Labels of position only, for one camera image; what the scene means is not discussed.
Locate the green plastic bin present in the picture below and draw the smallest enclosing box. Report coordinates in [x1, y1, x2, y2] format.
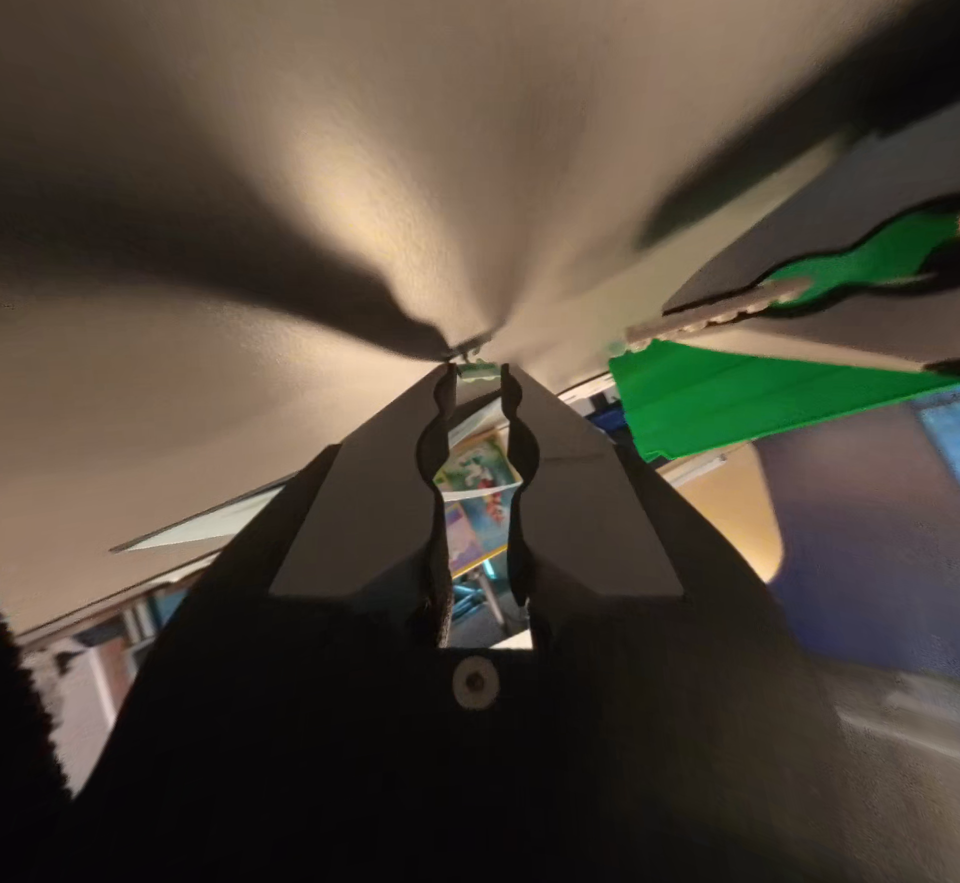
[606, 210, 960, 466]

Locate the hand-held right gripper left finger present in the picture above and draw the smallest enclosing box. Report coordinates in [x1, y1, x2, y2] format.
[268, 362, 459, 646]

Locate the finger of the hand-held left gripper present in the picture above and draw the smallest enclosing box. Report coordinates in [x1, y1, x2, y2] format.
[673, 270, 960, 376]
[663, 125, 960, 314]

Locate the wooden book stand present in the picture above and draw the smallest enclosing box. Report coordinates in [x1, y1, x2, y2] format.
[658, 442, 786, 586]

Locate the white lego plate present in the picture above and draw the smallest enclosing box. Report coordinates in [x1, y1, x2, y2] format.
[623, 276, 816, 353]

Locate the yellow lego box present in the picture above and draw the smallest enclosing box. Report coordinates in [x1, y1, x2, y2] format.
[432, 427, 524, 578]

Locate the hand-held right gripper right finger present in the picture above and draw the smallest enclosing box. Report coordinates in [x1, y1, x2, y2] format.
[497, 362, 684, 631]

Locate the lego instruction booklet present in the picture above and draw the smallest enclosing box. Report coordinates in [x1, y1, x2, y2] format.
[108, 399, 505, 556]

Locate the person's black sweater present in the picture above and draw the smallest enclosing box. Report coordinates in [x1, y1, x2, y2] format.
[0, 609, 74, 883]

